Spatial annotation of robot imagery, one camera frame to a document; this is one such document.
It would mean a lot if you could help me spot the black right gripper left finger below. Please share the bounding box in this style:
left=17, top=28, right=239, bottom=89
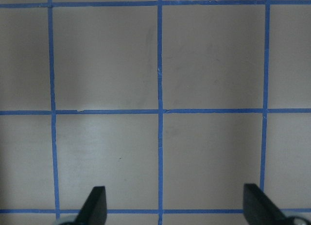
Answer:
left=76, top=186, right=107, bottom=225

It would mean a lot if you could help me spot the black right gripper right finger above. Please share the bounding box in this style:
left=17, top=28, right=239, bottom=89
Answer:
left=243, top=183, right=292, bottom=225

